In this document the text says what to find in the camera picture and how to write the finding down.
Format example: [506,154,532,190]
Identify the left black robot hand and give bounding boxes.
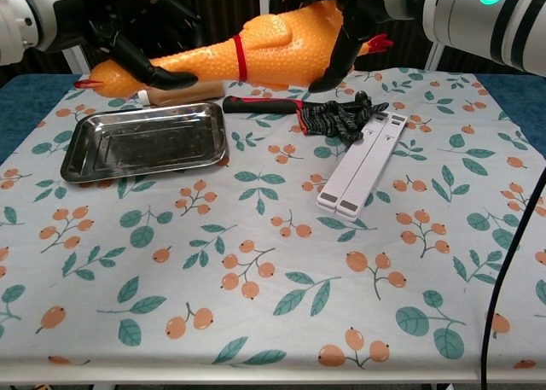
[41,0,202,90]

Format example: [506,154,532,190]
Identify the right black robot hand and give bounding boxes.
[272,0,415,94]

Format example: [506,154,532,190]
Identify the orange rubber chicken toy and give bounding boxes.
[73,0,395,101]

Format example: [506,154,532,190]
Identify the stainless steel rectangular tray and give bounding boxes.
[59,101,229,184]

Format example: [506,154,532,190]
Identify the striped knit work glove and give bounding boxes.
[295,90,391,143]

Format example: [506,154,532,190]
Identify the brown liquid plastic bottle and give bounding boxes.
[136,81,226,108]

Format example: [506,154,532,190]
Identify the white folding laptop stand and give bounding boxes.
[315,110,411,222]

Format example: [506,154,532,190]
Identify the floral fruit print tablecloth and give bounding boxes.
[0,67,546,372]

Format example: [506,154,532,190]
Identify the white slanted frame post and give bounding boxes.
[62,47,92,75]
[425,42,445,72]

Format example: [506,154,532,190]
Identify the black red handled tool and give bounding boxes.
[222,95,305,115]

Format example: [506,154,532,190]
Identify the black cable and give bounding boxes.
[480,166,546,390]

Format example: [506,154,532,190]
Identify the white table frame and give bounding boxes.
[0,364,546,390]

